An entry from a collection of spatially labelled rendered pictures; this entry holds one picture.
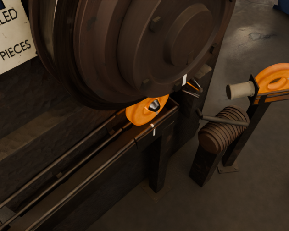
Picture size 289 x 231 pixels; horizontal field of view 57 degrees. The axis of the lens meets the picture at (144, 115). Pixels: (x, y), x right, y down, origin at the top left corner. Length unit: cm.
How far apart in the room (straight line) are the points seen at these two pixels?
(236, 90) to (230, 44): 134
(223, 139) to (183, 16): 72
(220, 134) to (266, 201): 64
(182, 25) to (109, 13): 13
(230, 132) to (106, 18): 83
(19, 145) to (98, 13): 41
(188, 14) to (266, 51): 194
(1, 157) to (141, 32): 46
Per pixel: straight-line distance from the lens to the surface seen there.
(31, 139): 72
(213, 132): 111
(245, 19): 270
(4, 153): 72
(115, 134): 88
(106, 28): 44
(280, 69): 106
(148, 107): 77
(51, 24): 43
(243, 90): 106
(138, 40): 43
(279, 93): 114
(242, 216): 158
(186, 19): 49
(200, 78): 91
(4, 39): 57
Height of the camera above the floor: 144
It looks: 54 degrees down
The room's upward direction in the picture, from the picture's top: straight up
